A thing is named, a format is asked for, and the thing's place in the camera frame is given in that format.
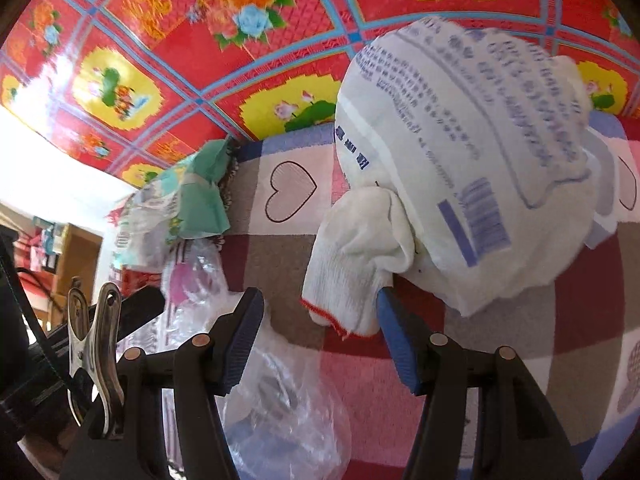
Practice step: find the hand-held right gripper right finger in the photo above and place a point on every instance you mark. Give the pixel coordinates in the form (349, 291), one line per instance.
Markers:
(400, 340)

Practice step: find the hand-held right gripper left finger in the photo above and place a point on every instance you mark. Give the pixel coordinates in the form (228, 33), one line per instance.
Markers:
(245, 340)

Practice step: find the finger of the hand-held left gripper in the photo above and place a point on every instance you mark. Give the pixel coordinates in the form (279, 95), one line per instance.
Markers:
(145, 302)

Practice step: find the clear plastic bag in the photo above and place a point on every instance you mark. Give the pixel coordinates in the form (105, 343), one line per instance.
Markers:
(295, 410)

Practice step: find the white glove with red trim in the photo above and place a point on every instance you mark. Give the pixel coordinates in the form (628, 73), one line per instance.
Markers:
(350, 260)

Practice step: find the green printed tissue packet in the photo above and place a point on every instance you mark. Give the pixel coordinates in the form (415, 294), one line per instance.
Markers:
(200, 205)

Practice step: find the white printed plastic bag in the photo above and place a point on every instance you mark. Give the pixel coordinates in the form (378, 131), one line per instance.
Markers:
(450, 135)

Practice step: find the pink plastic piece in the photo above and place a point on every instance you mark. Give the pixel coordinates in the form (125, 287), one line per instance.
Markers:
(182, 282)

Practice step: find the metal spring clip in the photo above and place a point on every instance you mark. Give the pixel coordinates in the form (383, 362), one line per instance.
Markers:
(92, 355)

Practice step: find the wooden shelf unit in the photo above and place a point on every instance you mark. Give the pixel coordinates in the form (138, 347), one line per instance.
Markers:
(80, 255)

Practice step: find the plaid heart blanket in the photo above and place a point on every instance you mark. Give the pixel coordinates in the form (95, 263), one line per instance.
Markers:
(575, 320)

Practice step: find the red floral wall cloth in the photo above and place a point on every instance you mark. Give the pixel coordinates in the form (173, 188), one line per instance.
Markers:
(200, 85)

